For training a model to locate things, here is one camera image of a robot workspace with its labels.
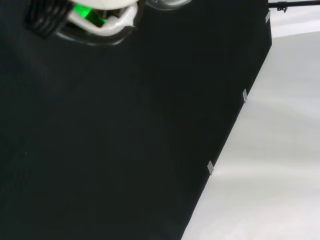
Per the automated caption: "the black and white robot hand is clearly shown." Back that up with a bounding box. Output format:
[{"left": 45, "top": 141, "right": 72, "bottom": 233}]
[{"left": 23, "top": 0, "right": 140, "bottom": 46}]

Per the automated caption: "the black bench cloth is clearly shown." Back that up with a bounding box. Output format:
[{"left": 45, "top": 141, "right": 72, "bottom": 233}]
[{"left": 0, "top": 0, "right": 273, "bottom": 240}]

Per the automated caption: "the black tripod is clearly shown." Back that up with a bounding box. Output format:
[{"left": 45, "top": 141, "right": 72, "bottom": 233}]
[{"left": 267, "top": 0, "right": 320, "bottom": 13}]

